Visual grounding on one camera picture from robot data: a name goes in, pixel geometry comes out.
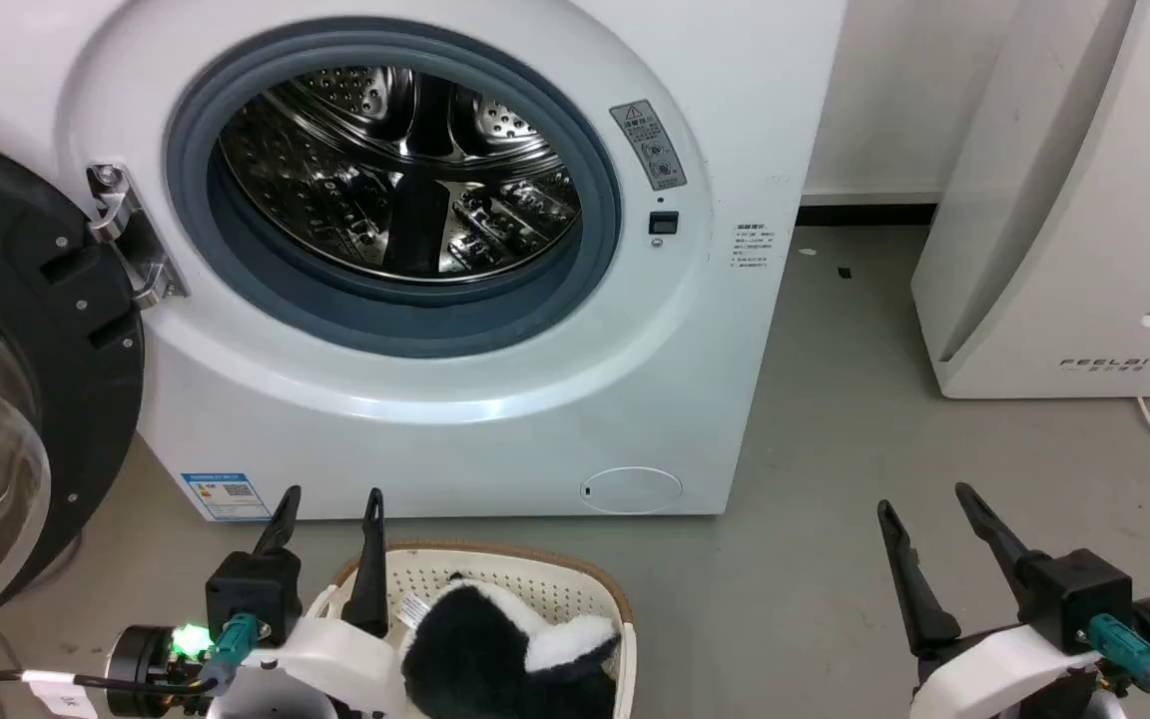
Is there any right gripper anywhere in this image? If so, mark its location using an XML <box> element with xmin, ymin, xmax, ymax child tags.
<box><xmin>876</xmin><ymin>481</ymin><xmax>1150</xmax><ymax>719</ymax></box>

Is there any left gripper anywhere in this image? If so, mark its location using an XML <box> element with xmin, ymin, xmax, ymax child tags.
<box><xmin>104</xmin><ymin>485</ymin><xmax>410</xmax><ymax>719</ymax></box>

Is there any black and white plush toy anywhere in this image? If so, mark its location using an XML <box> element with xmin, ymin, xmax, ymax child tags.
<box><xmin>397</xmin><ymin>574</ymin><xmax>624</xmax><ymax>719</ymax></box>

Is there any black round washer door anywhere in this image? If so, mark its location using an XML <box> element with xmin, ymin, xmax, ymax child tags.
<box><xmin>0</xmin><ymin>127</ymin><xmax>147</xmax><ymax>645</ymax></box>

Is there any metal washing machine door hinge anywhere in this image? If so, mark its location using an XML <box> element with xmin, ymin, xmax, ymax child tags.
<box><xmin>86</xmin><ymin>163</ymin><xmax>187</xmax><ymax>309</ymax></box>

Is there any stainless steel washing machine drum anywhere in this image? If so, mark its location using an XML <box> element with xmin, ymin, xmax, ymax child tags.
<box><xmin>218</xmin><ymin>65</ymin><xmax>582</xmax><ymax>283</ymax></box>

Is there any blue energy label sticker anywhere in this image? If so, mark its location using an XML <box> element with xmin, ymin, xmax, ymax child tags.
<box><xmin>181</xmin><ymin>472</ymin><xmax>273</xmax><ymax>522</ymax></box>

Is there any white front-load washing machine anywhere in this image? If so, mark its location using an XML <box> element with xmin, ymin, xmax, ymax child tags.
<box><xmin>0</xmin><ymin>0</ymin><xmax>849</xmax><ymax>523</ymax></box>

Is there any white perforated laundry basket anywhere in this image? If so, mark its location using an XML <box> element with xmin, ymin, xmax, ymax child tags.
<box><xmin>311</xmin><ymin>539</ymin><xmax>638</xmax><ymax>719</ymax></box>

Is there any grey rubber door gasket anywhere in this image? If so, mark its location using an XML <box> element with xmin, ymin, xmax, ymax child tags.
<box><xmin>165</xmin><ymin>25</ymin><xmax>623</xmax><ymax>359</ymax></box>

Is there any oval white filter cover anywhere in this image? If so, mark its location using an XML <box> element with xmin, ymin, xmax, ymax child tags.
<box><xmin>580</xmin><ymin>466</ymin><xmax>684</xmax><ymax>515</ymax></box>

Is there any small printed text label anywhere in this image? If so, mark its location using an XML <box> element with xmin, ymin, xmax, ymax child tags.
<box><xmin>731</xmin><ymin>224</ymin><xmax>776</xmax><ymax>273</ymax></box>

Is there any white Feelbird appliance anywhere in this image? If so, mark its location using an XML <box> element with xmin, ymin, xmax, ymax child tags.
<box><xmin>910</xmin><ymin>0</ymin><xmax>1150</xmax><ymax>399</ymax></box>

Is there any grey warning sticker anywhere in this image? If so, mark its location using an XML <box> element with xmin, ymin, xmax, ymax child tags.
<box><xmin>609</xmin><ymin>99</ymin><xmax>688</xmax><ymax>192</ymax></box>

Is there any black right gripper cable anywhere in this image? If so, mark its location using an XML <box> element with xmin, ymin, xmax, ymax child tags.
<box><xmin>1086</xmin><ymin>613</ymin><xmax>1150</xmax><ymax>719</ymax></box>

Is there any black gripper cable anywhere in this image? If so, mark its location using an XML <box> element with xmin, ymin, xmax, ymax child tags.
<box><xmin>0</xmin><ymin>613</ymin><xmax>271</xmax><ymax>715</ymax></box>
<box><xmin>1086</xmin><ymin>613</ymin><xmax>1150</xmax><ymax>719</ymax></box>

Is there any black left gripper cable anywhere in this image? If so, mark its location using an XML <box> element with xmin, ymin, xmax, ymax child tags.
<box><xmin>0</xmin><ymin>613</ymin><xmax>271</xmax><ymax>715</ymax></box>

